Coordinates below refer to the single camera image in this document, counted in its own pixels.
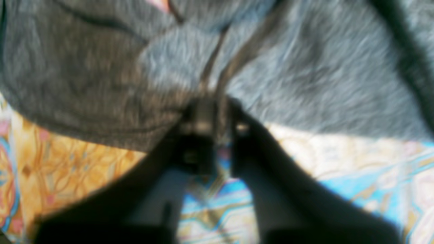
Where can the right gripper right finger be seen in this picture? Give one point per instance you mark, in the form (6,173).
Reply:
(290,206)

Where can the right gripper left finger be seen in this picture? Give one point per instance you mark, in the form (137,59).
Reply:
(144,205)

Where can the grey t-shirt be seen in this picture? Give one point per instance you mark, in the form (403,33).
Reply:
(120,72)

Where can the patterned tablecloth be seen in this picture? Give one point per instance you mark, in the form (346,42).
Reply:
(42,172)

